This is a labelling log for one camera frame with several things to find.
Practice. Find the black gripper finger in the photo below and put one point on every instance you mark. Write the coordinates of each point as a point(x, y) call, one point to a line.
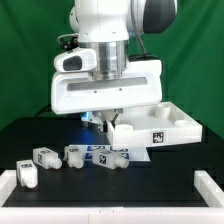
point(98, 118)
point(116, 115)

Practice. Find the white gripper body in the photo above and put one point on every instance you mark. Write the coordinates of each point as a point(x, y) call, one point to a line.
point(139, 85)

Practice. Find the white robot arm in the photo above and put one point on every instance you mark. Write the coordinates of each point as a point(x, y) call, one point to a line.
point(97, 75)

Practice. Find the white fiducial tag sheet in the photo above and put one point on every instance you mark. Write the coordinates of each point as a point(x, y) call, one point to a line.
point(133, 154)

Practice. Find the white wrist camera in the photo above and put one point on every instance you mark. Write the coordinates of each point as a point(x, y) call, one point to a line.
point(76, 60)

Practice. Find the black camera on stand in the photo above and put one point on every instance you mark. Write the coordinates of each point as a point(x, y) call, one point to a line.
point(68, 41)

